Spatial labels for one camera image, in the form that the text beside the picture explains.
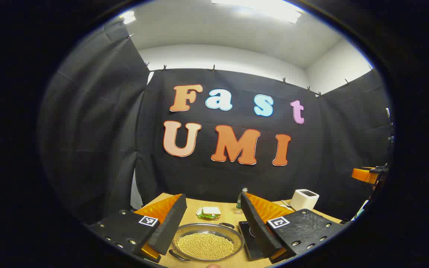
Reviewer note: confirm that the pile of soybeans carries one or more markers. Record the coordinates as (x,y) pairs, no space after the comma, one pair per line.
(205,245)

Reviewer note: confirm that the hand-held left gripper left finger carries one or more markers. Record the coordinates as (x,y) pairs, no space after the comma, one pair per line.
(169,227)

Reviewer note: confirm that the clear water bottle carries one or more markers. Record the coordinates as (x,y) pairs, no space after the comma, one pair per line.
(240,203)

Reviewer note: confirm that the stainless steel pot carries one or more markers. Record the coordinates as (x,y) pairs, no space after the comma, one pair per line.
(207,238)

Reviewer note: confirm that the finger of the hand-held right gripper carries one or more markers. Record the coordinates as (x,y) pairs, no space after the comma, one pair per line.
(363,175)

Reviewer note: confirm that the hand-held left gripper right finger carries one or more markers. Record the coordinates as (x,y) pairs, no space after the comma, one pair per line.
(255,227)

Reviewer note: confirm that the sandwich on plate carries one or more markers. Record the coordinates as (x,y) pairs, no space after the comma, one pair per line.
(209,212)

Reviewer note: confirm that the white and green object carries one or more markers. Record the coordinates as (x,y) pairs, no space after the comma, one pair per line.
(361,211)

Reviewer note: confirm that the white toaster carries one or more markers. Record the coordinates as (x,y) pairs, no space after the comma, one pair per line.
(304,199)

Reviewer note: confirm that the ceiling light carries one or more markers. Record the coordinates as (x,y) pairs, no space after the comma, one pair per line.
(128,17)

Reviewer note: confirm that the black backdrop cloth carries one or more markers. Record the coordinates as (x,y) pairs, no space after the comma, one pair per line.
(218,178)

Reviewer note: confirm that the black induction cooktop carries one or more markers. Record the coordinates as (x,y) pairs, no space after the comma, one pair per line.
(251,242)

